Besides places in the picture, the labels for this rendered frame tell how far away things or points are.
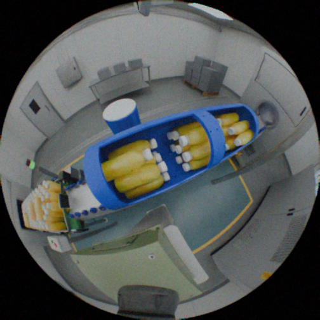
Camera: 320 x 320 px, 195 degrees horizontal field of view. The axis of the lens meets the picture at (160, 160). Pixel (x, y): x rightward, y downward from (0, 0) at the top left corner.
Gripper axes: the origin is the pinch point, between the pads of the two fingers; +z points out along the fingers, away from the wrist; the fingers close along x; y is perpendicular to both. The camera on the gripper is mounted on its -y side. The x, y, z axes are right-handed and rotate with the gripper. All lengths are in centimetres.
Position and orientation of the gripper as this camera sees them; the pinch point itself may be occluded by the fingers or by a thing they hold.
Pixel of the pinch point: (141, 13)
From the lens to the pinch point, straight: 26.4
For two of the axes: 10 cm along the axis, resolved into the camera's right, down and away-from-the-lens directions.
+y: 9.2, -3.8, 0.4
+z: 0.5, 2.3, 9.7
